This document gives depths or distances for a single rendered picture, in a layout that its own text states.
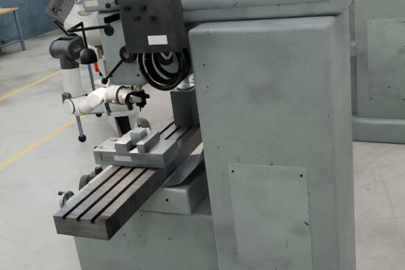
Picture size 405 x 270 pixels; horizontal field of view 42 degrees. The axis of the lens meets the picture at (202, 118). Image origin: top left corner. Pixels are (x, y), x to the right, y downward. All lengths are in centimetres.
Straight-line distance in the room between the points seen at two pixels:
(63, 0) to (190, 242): 133
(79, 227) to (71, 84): 89
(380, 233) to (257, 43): 198
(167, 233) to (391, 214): 177
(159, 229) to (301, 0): 117
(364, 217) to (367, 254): 41
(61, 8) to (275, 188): 141
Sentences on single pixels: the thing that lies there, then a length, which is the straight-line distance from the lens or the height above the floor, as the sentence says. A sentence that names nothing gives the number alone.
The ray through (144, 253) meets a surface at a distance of 250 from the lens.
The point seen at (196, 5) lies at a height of 163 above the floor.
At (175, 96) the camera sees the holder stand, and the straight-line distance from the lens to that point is 264.
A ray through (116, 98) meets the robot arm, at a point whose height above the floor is 123.
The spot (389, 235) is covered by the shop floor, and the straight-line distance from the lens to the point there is 346.
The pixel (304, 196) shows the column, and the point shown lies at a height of 93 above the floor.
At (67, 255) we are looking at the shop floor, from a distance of 365.
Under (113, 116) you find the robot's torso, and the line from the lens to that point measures 310.
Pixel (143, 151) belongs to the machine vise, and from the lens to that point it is 224.
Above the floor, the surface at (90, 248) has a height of 52.
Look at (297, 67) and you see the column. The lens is 177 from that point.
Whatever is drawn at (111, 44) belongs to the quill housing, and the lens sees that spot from 219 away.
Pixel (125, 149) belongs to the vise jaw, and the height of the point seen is 104.
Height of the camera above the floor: 188
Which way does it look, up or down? 20 degrees down
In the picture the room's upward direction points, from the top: 7 degrees counter-clockwise
